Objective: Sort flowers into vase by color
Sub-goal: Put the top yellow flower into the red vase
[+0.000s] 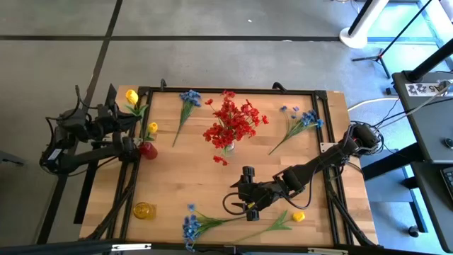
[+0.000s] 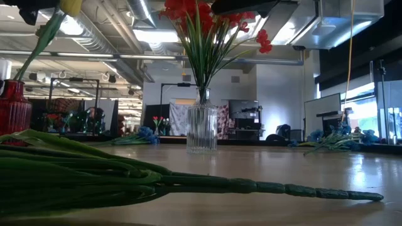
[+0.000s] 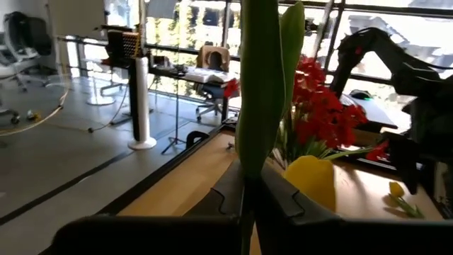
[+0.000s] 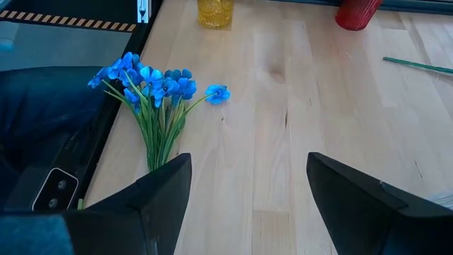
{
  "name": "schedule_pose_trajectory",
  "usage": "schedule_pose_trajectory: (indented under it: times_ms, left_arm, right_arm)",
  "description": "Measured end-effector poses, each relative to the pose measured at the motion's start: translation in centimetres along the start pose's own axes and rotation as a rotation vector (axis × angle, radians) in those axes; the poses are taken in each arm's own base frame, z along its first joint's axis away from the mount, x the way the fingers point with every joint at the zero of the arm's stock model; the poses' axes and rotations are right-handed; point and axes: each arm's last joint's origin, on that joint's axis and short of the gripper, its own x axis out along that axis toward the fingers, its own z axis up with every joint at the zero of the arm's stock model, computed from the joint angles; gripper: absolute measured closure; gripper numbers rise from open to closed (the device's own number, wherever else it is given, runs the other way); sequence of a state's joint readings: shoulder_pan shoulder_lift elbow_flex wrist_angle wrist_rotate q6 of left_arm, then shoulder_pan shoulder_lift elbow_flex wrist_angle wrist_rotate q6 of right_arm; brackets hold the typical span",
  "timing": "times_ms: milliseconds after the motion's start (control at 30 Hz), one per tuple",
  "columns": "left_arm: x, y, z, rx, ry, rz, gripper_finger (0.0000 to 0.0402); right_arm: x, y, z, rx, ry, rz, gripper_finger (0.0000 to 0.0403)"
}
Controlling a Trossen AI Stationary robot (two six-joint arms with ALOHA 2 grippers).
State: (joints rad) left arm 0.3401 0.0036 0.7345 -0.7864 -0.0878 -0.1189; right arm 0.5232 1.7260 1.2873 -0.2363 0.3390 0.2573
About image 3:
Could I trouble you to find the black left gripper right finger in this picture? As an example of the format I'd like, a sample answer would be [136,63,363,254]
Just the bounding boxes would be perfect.
[254,166,340,227]

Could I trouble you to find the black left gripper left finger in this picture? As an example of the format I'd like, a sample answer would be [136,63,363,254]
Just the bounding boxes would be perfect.
[185,159,247,227]

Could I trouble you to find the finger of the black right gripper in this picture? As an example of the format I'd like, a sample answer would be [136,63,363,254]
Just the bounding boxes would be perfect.
[387,133,420,195]

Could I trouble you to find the yellow artificial tulip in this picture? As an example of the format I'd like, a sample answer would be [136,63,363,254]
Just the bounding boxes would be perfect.
[387,180,425,220]
[234,0,337,255]

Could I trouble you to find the clear ribbed glass vase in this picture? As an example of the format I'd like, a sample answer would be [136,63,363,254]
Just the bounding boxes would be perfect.
[270,147,294,171]

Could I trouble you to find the black computer mouse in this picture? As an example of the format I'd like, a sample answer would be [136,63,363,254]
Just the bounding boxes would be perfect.
[349,89,373,101]

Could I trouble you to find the black tripod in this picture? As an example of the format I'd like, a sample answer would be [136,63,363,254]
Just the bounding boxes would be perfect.
[161,79,188,156]

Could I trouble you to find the white papers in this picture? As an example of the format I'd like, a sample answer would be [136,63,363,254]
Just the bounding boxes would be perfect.
[183,67,235,84]

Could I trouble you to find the white column stand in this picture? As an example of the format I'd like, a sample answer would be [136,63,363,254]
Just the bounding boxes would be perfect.
[127,56,158,151]

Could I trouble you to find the black office desk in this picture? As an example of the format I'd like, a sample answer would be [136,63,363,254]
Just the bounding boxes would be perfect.
[147,63,241,123]

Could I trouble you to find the tan office chair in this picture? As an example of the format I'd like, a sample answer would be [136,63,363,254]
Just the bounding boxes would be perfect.
[195,45,231,123]

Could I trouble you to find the black perforated device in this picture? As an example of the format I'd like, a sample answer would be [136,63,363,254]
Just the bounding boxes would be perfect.
[105,29,142,69]

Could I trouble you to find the grey office chair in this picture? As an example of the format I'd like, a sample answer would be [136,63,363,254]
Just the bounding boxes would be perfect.
[0,10,54,125]

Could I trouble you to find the black frame clamp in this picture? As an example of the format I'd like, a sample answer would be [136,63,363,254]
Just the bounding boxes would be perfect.
[185,130,210,150]

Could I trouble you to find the pale floor cable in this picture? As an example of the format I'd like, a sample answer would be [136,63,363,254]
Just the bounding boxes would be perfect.
[0,88,70,138]

